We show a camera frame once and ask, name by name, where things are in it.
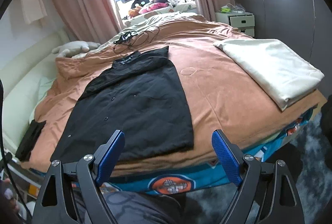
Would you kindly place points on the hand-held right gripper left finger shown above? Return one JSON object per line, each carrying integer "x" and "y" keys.
{"x": 109, "y": 159}

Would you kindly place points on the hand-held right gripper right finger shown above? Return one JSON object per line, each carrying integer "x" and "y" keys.
{"x": 228, "y": 159}

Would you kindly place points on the black button shirt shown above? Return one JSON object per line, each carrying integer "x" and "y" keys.
{"x": 134, "y": 115}

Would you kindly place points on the orange box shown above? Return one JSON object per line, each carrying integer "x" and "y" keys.
{"x": 33, "y": 189}

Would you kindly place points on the teal printed bed sheet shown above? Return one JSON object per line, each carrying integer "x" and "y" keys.
{"x": 207, "y": 180}

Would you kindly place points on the person's grey patterned pants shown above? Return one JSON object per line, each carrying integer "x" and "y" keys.
{"x": 145, "y": 208}

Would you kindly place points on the grey shaggy rug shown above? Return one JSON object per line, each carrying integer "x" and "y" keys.
{"x": 298, "y": 156}

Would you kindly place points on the orange brown duvet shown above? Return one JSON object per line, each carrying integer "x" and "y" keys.
{"x": 220, "y": 89}

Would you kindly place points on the light green pillow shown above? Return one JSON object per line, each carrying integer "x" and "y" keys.
{"x": 44, "y": 86}

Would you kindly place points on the cream folded blanket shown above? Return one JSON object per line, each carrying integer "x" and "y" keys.
{"x": 272, "y": 68}

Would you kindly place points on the grey plush toy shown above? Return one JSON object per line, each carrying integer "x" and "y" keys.
{"x": 75, "y": 46}

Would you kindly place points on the cream padded headboard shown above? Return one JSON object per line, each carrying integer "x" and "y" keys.
{"x": 20, "y": 73}

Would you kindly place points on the small green object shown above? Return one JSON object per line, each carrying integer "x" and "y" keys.
{"x": 224, "y": 9}

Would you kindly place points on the pink cloth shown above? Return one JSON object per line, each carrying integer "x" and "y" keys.
{"x": 153, "y": 7}

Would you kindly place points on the black white plush toy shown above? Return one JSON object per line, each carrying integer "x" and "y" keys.
{"x": 138, "y": 2}

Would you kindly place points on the dark grey wardrobe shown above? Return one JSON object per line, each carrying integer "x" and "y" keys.
{"x": 285, "y": 6}

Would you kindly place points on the beige hanging cloth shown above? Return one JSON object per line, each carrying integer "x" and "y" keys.
{"x": 32, "y": 1}

